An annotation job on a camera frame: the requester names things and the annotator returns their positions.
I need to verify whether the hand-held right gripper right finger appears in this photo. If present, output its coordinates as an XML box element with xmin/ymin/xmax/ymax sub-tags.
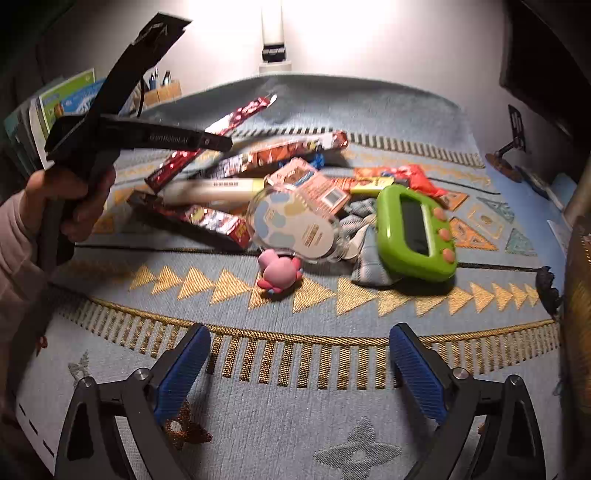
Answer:
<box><xmin>389</xmin><ymin>323</ymin><xmax>548</xmax><ymax>480</ymax></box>

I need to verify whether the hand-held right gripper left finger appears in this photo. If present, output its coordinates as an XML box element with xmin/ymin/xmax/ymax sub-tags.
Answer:
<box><xmin>54</xmin><ymin>323</ymin><xmax>212</xmax><ymax>480</ymax></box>

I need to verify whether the long red stick packet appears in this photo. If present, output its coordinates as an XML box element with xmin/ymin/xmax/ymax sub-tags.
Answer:
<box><xmin>144</xmin><ymin>93</ymin><xmax>279</xmax><ymax>193</ymax></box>

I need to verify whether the cream tube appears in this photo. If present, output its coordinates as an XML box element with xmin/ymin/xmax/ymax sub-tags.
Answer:
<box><xmin>161</xmin><ymin>178</ymin><xmax>267</xmax><ymax>205</ymax></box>

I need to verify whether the red brown snack box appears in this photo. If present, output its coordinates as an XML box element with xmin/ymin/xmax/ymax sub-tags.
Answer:
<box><xmin>203</xmin><ymin>130</ymin><xmax>350</xmax><ymax>181</ymax></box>

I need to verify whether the dark red snack packet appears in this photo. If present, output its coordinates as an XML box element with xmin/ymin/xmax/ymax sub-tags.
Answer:
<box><xmin>126</xmin><ymin>190</ymin><xmax>253</xmax><ymax>252</ymax></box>

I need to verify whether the pink card package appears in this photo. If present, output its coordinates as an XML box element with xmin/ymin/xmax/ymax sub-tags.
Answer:
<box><xmin>264</xmin><ymin>158</ymin><xmax>345</xmax><ymax>217</ymax></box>

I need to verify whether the clear paw-shaped package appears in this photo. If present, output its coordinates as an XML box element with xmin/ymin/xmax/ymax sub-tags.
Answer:
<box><xmin>246</xmin><ymin>184</ymin><xmax>345</xmax><ymax>265</ymax></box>

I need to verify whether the grey plaid cloth pouch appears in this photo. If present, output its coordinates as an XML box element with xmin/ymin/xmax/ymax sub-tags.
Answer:
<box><xmin>335</xmin><ymin>198</ymin><xmax>407</xmax><ymax>289</ymax></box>

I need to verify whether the green digital timer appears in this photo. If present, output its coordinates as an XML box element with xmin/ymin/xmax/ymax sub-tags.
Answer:
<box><xmin>375</xmin><ymin>184</ymin><xmax>459</xmax><ymax>283</ymax></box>

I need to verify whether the pink toy figure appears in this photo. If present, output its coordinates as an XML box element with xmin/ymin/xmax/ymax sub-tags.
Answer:
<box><xmin>257</xmin><ymin>248</ymin><xmax>304</xmax><ymax>300</ymax></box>

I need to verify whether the yellow snack packet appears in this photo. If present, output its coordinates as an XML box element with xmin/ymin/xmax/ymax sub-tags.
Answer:
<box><xmin>339</xmin><ymin>178</ymin><xmax>394</xmax><ymax>195</ymax></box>

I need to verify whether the woven wicker basket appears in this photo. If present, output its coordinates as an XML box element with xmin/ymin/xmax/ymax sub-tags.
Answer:
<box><xmin>560</xmin><ymin>217</ymin><xmax>591</xmax><ymax>467</ymax></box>

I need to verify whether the red snack bag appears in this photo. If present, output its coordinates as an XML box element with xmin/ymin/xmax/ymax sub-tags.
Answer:
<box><xmin>353</xmin><ymin>163</ymin><xmax>450</xmax><ymax>198</ymax></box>

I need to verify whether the person's left forearm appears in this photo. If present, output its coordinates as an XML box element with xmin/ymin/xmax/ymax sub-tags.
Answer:
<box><xmin>0</xmin><ymin>189</ymin><xmax>54</xmax><ymax>344</ymax></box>

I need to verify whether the person's left hand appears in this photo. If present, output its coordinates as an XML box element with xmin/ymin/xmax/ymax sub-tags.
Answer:
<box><xmin>25</xmin><ymin>164</ymin><xmax>116</xmax><ymax>243</ymax></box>

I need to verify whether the wooden pen holder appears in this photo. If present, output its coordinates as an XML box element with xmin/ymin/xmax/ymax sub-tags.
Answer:
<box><xmin>133</xmin><ymin>79</ymin><xmax>183</xmax><ymax>110</ymax></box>

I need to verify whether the stack of green booklets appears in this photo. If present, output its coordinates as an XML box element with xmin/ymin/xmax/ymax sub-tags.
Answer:
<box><xmin>4</xmin><ymin>68</ymin><xmax>108</xmax><ymax>167</ymax></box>

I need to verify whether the blue patterned woven mat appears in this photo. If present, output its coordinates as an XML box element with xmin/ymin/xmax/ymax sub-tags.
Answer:
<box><xmin>14</xmin><ymin>74</ymin><xmax>561</xmax><ymax>480</ymax></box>

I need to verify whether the small black box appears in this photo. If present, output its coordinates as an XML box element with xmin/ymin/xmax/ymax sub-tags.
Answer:
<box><xmin>262</xmin><ymin>43</ymin><xmax>290</xmax><ymax>64</ymax></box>

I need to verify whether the dark blue tassel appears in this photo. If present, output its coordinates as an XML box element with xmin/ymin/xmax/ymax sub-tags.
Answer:
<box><xmin>536</xmin><ymin>267</ymin><xmax>565</xmax><ymax>319</ymax></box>

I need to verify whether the black stand with brown base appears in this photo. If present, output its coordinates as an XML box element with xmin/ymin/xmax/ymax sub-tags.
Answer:
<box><xmin>485</xmin><ymin>104</ymin><xmax>531</xmax><ymax>177</ymax></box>

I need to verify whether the black monitor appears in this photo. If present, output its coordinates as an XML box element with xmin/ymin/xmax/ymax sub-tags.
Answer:
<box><xmin>499</xmin><ymin>0</ymin><xmax>591</xmax><ymax>144</ymax></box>

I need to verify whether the white lamp post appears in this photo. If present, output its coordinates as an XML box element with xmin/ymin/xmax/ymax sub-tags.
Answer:
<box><xmin>260</xmin><ymin>0</ymin><xmax>293</xmax><ymax>73</ymax></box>

